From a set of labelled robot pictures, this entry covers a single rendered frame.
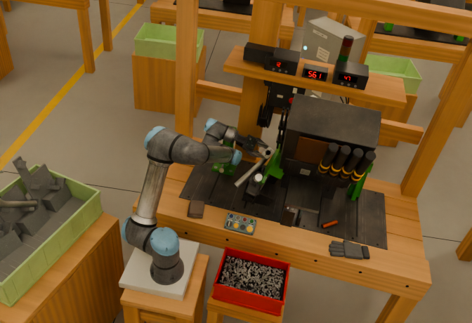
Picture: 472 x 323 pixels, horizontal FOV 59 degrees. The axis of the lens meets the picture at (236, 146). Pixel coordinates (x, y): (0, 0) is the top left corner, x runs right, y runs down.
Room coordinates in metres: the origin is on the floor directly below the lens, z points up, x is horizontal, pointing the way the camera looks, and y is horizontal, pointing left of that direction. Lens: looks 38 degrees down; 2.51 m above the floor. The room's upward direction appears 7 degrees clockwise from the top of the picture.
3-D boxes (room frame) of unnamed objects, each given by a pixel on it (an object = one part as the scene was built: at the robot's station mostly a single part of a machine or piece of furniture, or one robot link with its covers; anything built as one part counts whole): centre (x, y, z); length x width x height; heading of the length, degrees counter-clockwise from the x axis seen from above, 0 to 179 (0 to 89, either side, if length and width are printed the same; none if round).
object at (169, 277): (1.10, 0.24, 0.94); 0.15 x 0.15 x 0.10
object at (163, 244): (1.10, 0.25, 1.06); 0.13 x 0.12 x 0.14; 64
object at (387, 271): (1.39, -0.26, 0.82); 1.50 x 0.14 x 0.15; 81
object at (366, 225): (1.67, -0.31, 0.89); 1.10 x 0.42 x 0.02; 81
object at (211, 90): (2.03, -0.37, 1.23); 1.30 x 0.05 x 0.09; 81
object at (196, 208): (1.47, 0.16, 0.91); 0.10 x 0.08 x 0.03; 1
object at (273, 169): (1.62, -0.23, 1.17); 0.13 x 0.12 x 0.20; 81
